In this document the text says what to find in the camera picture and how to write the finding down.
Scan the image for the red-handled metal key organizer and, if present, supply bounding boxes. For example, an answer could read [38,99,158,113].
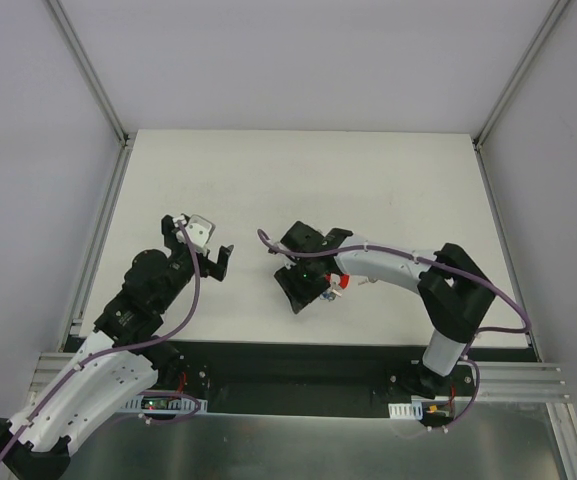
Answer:
[320,274,350,301]

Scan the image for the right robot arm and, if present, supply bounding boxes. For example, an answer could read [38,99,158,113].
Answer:
[268,221,495,399]

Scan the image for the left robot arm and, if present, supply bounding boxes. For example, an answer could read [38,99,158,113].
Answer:
[0,214,233,479]

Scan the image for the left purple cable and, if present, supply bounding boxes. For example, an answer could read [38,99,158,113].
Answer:
[0,219,207,480]

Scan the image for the purple cable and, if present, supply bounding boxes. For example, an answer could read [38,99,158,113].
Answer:
[0,219,207,480]
[256,228,533,441]

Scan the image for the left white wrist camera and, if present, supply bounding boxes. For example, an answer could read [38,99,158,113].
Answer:
[173,214,216,256]

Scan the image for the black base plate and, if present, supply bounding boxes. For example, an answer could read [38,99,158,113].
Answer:
[62,339,489,416]

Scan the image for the left white cable duct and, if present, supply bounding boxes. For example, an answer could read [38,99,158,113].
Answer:
[118,392,207,415]

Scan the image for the white cable duct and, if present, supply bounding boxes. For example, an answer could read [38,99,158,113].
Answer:
[118,392,207,415]
[388,401,423,421]

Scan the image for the left aluminium frame post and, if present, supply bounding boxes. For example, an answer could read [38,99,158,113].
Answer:
[44,0,135,146]

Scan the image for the aluminium frame post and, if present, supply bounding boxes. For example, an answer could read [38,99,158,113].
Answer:
[473,0,573,152]
[44,0,135,146]

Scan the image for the right white cable duct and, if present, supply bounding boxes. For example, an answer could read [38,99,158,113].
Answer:
[388,401,423,421]

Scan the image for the aluminium rail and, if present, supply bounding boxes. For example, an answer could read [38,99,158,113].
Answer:
[477,362,572,403]

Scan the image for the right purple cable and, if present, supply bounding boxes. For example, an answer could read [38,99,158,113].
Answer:
[256,228,533,441]

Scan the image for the right aluminium frame post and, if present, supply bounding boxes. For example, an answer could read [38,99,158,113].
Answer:
[473,0,573,152]

